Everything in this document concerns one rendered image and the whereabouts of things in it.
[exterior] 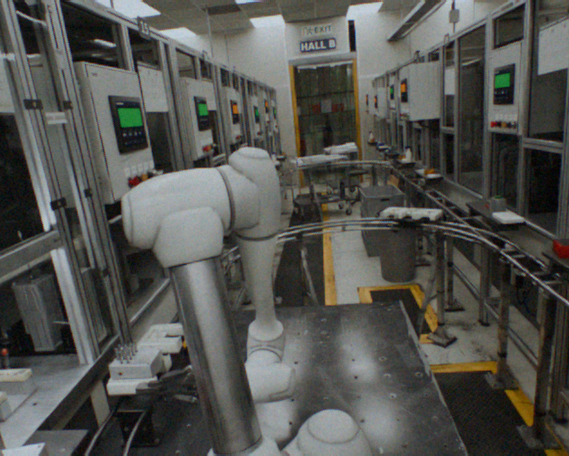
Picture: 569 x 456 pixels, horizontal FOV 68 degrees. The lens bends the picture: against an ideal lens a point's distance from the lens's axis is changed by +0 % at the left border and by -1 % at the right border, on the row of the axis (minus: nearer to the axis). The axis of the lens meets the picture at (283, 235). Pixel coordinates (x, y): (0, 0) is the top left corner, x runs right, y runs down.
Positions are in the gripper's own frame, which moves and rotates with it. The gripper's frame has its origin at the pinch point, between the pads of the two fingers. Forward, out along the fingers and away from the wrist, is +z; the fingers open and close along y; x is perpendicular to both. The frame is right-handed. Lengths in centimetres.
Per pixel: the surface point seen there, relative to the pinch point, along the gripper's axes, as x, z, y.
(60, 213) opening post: -12, 21, 50
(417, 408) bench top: -12, -76, -20
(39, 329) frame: -15.0, 40.0, 12.3
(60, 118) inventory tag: -21, 20, 75
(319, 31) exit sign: -813, -71, 219
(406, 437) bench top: 0, -71, -20
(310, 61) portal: -815, -48, 167
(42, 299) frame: -16.8, 37.2, 22.0
